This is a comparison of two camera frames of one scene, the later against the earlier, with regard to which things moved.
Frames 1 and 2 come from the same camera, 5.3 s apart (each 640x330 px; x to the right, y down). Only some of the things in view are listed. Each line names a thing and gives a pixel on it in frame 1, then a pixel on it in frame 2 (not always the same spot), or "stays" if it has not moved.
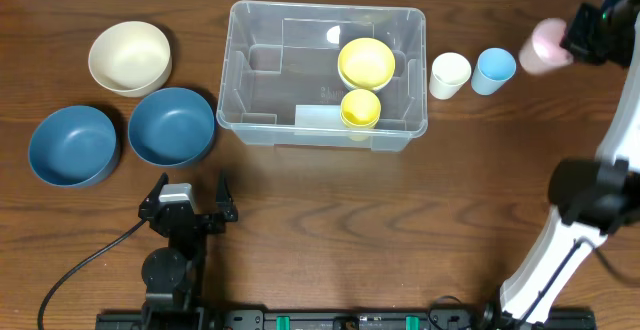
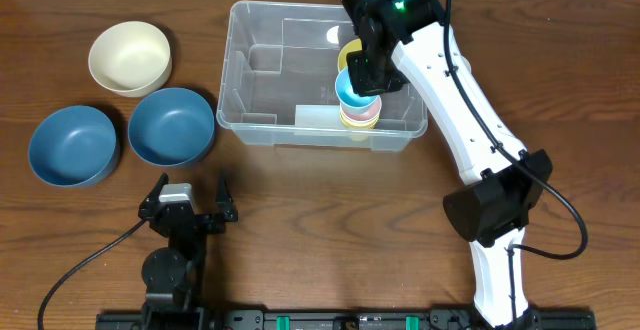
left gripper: [201, 218] stays
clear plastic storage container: [323, 76] stays
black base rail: [347, 319] stays
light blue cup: [494, 68] -> [347, 94]
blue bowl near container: [171, 127] stays
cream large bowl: [131, 58] stays
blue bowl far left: [74, 147] stays
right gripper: [578, 32] -> [372, 82]
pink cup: [543, 52] -> [363, 113]
